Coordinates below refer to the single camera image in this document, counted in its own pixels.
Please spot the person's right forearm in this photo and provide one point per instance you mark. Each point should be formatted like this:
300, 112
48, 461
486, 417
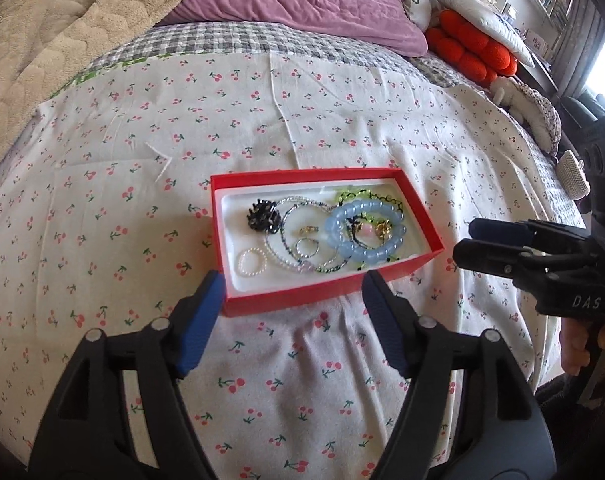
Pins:
582, 440

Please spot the small gold earring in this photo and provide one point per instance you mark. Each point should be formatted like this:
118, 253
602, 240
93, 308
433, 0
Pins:
307, 230
383, 229

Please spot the black chair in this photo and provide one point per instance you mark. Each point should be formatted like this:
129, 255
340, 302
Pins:
582, 115

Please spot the red jewelry box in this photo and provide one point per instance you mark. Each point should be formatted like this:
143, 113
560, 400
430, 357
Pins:
282, 300

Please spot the woven cream pouch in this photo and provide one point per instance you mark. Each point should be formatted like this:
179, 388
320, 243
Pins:
572, 175

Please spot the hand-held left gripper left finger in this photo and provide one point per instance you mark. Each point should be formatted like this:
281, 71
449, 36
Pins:
202, 320

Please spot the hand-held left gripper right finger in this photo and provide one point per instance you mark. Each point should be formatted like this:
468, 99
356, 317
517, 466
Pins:
387, 322

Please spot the person's right hand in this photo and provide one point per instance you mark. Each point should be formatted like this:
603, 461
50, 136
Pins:
574, 347

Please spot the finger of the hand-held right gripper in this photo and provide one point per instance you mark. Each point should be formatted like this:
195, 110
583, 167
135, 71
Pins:
487, 259
497, 231

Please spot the grey curtain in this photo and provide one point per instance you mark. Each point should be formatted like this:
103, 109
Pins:
582, 45

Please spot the cherry print sheet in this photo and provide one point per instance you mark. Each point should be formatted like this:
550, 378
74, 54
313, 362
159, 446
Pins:
107, 210

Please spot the beige quilted blanket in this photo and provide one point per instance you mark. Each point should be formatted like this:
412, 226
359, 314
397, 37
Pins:
47, 35

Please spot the white patterned pillow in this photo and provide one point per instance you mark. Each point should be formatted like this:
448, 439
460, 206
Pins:
487, 20

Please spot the orange bobble cushion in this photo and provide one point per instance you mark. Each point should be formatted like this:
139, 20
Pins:
482, 55

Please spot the white plush toy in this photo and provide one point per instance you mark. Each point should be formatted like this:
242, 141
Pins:
527, 105

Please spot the black hair claw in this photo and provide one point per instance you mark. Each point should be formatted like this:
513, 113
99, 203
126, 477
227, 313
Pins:
263, 216

